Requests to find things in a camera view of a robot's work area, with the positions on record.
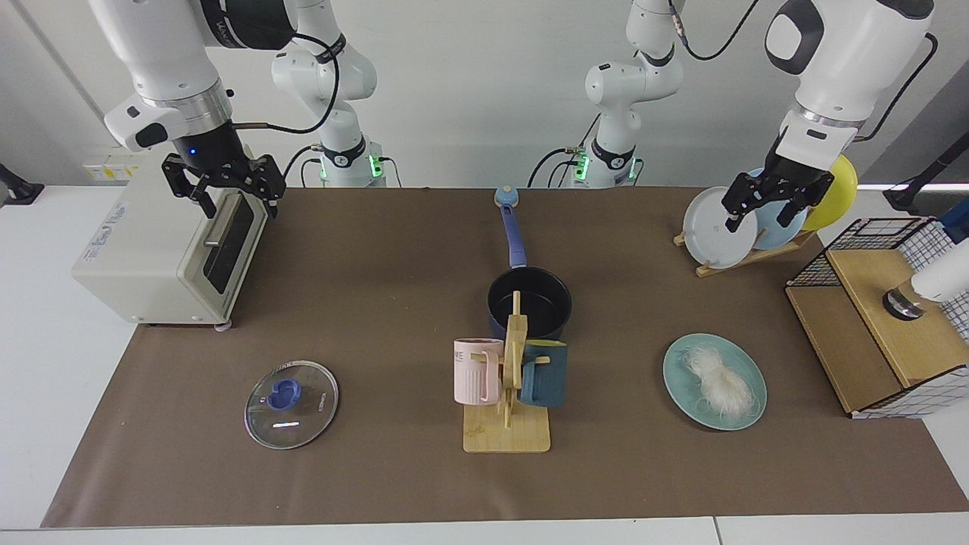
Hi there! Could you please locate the white vermicelli bundle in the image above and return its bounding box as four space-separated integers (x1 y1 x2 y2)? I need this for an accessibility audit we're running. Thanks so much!
684 344 760 419

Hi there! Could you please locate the glass lid with blue knob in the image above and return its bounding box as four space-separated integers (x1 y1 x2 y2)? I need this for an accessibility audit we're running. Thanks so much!
244 360 339 450

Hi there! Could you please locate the pale grey plate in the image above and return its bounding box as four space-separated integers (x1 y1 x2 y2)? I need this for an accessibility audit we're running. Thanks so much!
682 186 759 269

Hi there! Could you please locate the light blue plate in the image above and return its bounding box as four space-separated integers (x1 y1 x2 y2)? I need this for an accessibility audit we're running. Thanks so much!
746 168 809 251

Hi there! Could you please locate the wooden plate rack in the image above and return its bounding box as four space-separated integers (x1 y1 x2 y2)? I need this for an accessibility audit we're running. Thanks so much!
674 229 817 278

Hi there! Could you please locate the yellow plate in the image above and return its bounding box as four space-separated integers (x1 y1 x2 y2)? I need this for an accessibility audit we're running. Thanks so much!
801 155 859 232

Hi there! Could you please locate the teal plate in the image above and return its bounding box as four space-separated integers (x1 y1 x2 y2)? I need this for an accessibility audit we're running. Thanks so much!
662 333 768 431

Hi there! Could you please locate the pale toaster oven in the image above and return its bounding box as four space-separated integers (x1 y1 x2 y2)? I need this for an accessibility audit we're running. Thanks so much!
72 144 273 332

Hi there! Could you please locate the brown table cloth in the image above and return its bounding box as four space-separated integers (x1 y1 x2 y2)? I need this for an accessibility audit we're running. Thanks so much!
40 187 969 528

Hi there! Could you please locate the black tripod leg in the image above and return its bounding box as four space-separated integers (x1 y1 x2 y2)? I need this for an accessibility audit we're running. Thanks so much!
883 132 969 214

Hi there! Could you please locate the white cylinder with black cap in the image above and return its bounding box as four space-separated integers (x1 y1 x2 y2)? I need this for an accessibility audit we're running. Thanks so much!
882 257 969 321

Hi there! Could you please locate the blue object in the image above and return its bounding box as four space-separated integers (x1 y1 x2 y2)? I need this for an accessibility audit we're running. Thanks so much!
941 198 969 244

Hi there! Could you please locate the black stand foot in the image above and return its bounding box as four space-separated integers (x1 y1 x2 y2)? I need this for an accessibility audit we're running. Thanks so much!
0 163 45 205

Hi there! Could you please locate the dark blue cup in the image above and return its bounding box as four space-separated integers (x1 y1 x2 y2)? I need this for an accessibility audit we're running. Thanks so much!
519 340 569 409

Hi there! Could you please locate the pink ribbed cup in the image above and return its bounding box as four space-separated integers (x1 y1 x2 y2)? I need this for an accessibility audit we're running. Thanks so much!
453 338 505 406

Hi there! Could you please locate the wooden cup stand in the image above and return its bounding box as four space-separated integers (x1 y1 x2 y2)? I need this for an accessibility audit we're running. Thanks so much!
463 291 552 453

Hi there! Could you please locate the black base cable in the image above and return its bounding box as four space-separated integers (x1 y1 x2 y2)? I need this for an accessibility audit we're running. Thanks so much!
282 144 325 188
528 148 584 188

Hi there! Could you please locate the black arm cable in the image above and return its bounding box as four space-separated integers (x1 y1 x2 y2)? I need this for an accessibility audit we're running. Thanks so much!
666 0 939 143
229 32 341 135

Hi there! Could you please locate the wall socket with yellow label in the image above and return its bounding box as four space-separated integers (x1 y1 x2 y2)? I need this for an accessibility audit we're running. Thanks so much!
82 155 145 182

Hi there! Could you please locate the wire basket with wooden floor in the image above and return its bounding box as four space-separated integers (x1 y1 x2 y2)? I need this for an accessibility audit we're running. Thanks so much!
785 217 969 419

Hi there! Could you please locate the blue saucepan with long handle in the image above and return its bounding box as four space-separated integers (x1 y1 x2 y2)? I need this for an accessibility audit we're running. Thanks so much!
487 206 573 341

